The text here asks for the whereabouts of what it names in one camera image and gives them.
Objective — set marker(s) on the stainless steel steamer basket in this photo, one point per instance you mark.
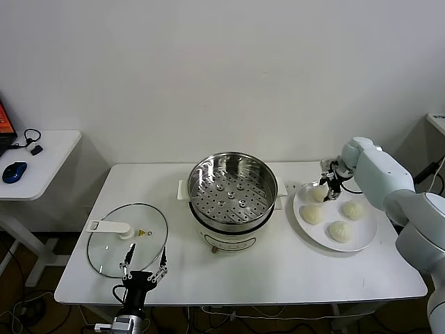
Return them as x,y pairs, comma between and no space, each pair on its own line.
233,195

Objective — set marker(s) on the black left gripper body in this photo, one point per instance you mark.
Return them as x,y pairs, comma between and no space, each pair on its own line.
137,283

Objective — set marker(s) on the white steamed baozi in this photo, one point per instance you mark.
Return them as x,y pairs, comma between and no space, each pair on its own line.
316,195
312,214
340,231
353,209

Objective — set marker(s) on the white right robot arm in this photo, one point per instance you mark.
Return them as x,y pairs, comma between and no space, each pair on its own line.
389,181

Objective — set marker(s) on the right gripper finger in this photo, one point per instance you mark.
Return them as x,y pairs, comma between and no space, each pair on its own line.
324,179
330,194

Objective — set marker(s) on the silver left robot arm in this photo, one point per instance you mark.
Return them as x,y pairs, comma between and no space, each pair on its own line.
127,323

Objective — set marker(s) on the white shelf table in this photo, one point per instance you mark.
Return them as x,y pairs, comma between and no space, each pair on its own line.
436,121

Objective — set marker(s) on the small black device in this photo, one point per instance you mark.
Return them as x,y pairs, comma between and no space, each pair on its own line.
37,150

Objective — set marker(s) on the white side table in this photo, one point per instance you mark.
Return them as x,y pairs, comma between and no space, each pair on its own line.
48,163

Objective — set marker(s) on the blue computer mouse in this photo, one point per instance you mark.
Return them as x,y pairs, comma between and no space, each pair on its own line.
14,172

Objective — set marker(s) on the black laptop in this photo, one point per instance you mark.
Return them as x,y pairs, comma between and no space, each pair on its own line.
5,128

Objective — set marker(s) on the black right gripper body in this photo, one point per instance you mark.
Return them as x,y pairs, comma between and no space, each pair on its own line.
335,181

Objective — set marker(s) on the white electric cooker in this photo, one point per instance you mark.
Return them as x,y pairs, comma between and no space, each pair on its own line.
226,240

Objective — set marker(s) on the white round plate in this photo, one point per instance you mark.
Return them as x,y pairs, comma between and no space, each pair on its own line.
361,236

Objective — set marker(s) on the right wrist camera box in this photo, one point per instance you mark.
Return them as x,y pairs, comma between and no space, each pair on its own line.
327,166

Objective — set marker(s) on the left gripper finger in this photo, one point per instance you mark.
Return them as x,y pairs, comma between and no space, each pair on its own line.
127,262
160,268

